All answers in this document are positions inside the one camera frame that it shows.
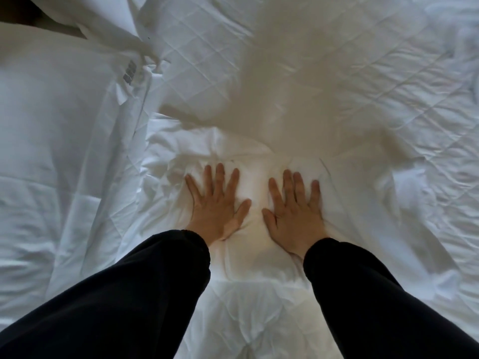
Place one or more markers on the person's right hand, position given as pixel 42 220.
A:
pixel 295 224

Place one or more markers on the person's left hand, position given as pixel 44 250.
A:
pixel 215 213

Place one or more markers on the white bed sheet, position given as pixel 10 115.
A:
pixel 243 265

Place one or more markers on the person's left forearm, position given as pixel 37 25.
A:
pixel 112 306

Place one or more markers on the person's right forearm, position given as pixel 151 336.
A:
pixel 381 306

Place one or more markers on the quilted white mattress pad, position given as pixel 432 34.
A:
pixel 336 71

